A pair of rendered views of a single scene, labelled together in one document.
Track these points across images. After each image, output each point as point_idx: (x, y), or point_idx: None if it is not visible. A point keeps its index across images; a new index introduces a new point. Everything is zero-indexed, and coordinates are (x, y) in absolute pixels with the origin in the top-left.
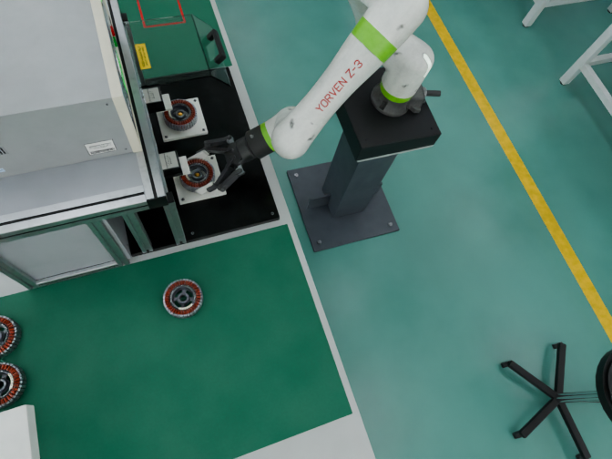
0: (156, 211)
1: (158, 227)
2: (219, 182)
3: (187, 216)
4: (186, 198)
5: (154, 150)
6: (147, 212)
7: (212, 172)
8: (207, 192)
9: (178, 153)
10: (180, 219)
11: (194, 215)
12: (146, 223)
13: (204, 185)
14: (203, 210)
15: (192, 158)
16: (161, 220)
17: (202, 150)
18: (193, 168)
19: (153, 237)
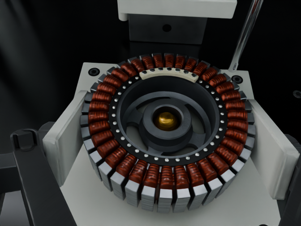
0: (95, 21)
1: (48, 15)
2: (18, 173)
3: (36, 77)
4: (90, 80)
5: None
6: (101, 8)
7: (144, 180)
8: (81, 153)
9: (296, 115)
10: (35, 61)
11: (25, 96)
12: (73, 0)
13: (88, 123)
14: (23, 127)
15: (255, 113)
16: (62, 24)
17: (293, 146)
18: (208, 121)
19: (28, 4)
